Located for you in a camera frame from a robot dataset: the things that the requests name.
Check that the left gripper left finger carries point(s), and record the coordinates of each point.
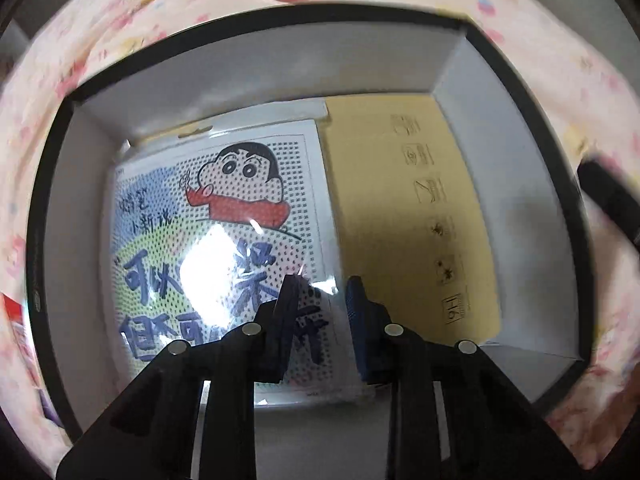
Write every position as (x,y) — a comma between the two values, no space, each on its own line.
(190,413)

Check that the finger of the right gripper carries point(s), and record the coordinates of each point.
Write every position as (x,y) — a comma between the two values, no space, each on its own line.
(611,196)

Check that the cartoon boy sticker pack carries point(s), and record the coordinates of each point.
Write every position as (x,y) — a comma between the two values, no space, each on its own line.
(206,224)

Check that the yellow paper envelope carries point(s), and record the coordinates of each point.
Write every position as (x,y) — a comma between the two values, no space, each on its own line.
(407,215)

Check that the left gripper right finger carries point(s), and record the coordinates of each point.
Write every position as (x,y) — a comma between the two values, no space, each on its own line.
(453,413)

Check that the black cardboard storage box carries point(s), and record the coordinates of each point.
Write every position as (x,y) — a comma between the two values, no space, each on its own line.
(529,196)

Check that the pink cartoon print blanket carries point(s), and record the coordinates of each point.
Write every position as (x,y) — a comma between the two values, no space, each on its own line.
(591,106)

